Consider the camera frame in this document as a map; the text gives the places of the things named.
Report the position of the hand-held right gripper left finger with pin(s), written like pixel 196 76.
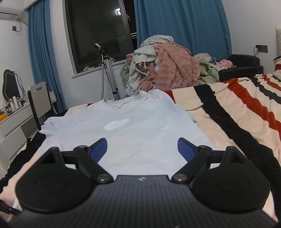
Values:
pixel 100 147

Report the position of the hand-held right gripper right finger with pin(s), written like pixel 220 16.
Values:
pixel 185 147

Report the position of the light blue t-shirt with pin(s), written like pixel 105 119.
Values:
pixel 136 122

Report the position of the pale green clothes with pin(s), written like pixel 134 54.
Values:
pixel 207 68

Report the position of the striped blanket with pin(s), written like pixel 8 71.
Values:
pixel 232 114

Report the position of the grey chair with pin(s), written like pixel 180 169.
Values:
pixel 40 98

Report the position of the garment steamer stand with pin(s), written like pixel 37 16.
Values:
pixel 109 70

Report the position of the plush items on windowsill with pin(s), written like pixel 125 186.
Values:
pixel 89 68

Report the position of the pink fuzzy blanket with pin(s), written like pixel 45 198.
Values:
pixel 173 65

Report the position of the white dresser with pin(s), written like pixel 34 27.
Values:
pixel 15 125

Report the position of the small pink garment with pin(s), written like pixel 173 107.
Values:
pixel 225 63

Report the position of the row of cosmetic bottles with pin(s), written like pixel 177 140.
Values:
pixel 14 103

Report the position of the grey hoodie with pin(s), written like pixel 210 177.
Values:
pixel 142 54

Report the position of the black armchair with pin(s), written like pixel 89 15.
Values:
pixel 243 63

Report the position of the dark window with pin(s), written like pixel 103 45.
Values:
pixel 98 28

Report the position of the quilted headboard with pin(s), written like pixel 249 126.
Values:
pixel 278 41

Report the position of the white air conditioner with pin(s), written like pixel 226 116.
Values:
pixel 7 13

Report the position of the wavy frame mirror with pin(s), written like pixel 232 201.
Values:
pixel 11 85

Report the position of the black wall outlet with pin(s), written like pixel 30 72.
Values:
pixel 262 48

